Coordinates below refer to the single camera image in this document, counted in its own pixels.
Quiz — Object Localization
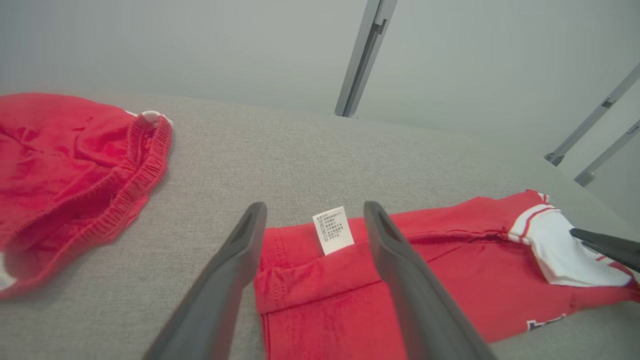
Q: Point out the red jersey with white sleeves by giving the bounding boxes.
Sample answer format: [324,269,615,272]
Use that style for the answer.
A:
[254,189,640,360]

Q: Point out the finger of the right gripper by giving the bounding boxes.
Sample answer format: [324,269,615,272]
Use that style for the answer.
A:
[582,243,640,273]
[570,228,640,258]

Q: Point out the grey metal post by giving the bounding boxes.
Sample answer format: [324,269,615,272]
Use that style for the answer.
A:
[334,0,399,118]
[544,62,640,167]
[573,119,640,188]

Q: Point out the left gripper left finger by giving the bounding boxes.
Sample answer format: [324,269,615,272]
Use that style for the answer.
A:
[142,201,268,360]

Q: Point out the red shorts with white stripe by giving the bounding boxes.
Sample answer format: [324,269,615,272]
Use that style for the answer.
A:
[0,92,174,301]

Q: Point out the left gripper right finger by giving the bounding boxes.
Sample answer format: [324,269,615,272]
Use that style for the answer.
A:
[363,201,498,360]

